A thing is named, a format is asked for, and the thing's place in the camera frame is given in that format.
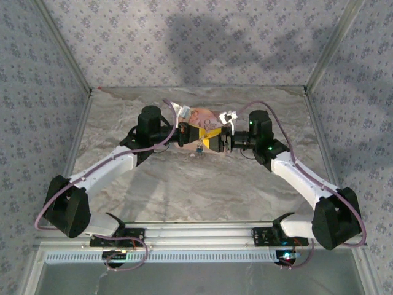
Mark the aluminium right corner post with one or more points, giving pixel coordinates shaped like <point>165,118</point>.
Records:
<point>334,43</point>

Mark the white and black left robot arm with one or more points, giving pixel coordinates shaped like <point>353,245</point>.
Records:
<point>101,167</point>

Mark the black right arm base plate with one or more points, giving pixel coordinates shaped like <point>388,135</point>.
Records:
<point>264,235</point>

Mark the aluminium mounting rail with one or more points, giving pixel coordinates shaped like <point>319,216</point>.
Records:
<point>196,235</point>

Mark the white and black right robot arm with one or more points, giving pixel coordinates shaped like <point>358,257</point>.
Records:
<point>301,176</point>

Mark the aluminium right table rail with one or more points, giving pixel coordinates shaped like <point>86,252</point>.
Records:
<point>319,132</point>

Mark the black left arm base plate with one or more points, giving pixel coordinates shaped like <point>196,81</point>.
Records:
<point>132,235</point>

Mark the aluminium table rail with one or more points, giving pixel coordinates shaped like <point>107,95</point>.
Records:
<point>78,132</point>
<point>319,132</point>

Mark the small blue padlock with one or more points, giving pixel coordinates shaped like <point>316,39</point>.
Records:
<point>200,150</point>

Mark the pink decorated wooden box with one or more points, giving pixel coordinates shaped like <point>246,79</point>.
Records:
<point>202,118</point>

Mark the aluminium corner post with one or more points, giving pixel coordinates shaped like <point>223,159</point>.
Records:
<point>66,46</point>
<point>334,43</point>

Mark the aluminium left corner post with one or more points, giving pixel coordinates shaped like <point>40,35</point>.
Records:
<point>66,46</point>

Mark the aluminium left table rail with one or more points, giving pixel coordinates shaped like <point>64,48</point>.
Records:
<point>78,132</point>

